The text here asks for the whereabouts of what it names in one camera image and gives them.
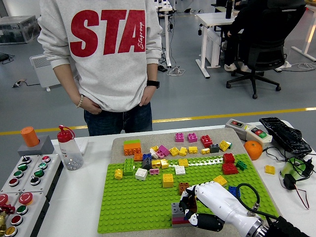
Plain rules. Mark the person's left hand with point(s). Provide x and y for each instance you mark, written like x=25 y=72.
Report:
x=148 y=95

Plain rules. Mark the person's right hand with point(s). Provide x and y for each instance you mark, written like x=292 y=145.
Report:
x=90 y=107

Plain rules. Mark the white black-fingered right robot hand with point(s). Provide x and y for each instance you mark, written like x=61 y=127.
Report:
x=217 y=200

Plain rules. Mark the green studded baseplate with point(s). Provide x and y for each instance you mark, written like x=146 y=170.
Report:
x=138 y=197

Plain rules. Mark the person's left forearm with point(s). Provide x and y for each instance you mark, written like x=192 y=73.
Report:
x=151 y=74

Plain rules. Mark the person's right forearm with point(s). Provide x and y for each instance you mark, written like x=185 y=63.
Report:
x=67 y=84

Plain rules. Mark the yellow and white brick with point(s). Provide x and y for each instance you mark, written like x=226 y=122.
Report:
x=220 y=179

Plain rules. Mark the wide red brick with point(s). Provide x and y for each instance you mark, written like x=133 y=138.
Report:
x=230 y=169

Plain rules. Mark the grey studded brick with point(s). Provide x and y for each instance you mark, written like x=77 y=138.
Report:
x=175 y=208

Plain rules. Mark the red flat brick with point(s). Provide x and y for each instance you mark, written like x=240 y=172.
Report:
x=180 y=221

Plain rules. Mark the magenta flat brick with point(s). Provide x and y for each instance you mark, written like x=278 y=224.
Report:
x=177 y=218

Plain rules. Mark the grey flat brick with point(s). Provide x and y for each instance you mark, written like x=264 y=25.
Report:
x=181 y=225

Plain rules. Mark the lime green flat brick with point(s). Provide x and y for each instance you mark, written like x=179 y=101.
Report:
x=132 y=142

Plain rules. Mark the small yellow brick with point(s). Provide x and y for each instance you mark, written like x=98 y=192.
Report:
x=155 y=148
x=118 y=174
x=205 y=151

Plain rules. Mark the tall yellow brick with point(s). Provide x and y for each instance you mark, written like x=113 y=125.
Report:
x=168 y=181

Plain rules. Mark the dark green white brick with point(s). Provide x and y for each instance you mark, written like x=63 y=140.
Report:
x=230 y=145

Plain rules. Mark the large orange brick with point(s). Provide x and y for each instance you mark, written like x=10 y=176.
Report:
x=132 y=149

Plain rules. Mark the magenta sloped brick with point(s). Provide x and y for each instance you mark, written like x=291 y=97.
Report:
x=164 y=149

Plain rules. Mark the narrow white brick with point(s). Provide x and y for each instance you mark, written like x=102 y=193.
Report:
x=153 y=153

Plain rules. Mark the light pink brick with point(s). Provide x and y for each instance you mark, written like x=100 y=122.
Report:
x=160 y=154

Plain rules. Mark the small blue brick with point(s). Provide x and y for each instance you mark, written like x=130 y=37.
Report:
x=147 y=156

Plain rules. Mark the small orange brick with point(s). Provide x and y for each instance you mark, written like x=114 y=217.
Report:
x=138 y=157

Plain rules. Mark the small pink flat brick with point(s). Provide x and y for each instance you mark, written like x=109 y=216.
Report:
x=154 y=171

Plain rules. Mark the dark grey sloped brick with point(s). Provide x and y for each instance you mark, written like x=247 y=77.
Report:
x=147 y=164

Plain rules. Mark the tall lime green brick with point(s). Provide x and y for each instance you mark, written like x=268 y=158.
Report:
x=129 y=167

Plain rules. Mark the black wristwatch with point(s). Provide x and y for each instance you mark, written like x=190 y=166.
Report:
x=153 y=84

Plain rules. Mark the black floor adapter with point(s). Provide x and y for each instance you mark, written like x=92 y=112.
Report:
x=163 y=68

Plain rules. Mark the white floor adapter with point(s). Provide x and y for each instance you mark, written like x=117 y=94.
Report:
x=176 y=71

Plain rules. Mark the person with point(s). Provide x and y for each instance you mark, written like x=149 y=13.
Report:
x=106 y=61
x=240 y=22

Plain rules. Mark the clear bottle red cap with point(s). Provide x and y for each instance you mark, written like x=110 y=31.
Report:
x=70 y=153

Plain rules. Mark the white desk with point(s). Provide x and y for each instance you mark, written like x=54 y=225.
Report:
x=217 y=18
x=168 y=44
x=310 y=37

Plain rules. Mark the grey block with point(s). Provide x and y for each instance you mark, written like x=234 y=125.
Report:
x=45 y=146

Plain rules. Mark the white panel heater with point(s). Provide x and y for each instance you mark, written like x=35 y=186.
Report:
x=42 y=71

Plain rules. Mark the orange fruit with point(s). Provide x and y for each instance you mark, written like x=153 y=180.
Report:
x=253 y=149

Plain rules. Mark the orange cylinder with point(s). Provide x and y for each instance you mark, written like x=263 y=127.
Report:
x=29 y=137

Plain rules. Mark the small black module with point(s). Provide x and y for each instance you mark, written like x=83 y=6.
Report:
x=289 y=181

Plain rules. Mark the green tape roll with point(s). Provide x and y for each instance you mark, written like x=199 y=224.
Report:
x=286 y=170

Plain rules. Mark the floor socket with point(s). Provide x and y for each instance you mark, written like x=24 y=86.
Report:
x=18 y=84

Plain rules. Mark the grey station red black buttons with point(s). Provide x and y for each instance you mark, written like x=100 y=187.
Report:
x=230 y=124

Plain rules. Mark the grey station red green buttons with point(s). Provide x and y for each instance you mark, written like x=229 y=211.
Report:
x=250 y=129

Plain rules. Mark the white ribbed panel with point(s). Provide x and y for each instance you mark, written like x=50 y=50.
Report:
x=212 y=49

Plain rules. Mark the white box with green buttons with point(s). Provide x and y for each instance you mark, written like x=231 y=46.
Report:
x=48 y=174
x=26 y=176

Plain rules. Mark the black plastic-wrapped device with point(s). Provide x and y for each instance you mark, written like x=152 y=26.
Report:
x=284 y=134

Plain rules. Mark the black power plug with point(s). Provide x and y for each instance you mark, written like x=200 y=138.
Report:
x=308 y=168

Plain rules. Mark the white box with mushroom button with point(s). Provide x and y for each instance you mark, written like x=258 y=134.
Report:
x=34 y=209
x=13 y=196

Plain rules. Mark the black bottle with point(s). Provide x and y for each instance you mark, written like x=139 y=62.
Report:
x=229 y=10

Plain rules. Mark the black office chair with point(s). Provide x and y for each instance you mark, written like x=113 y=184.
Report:
x=271 y=37

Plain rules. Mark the white power strip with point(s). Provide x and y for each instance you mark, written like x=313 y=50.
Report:
x=286 y=64

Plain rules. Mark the brass fitting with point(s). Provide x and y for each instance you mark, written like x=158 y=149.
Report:
x=2 y=222

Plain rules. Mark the white switch plate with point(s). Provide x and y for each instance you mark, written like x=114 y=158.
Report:
x=84 y=145

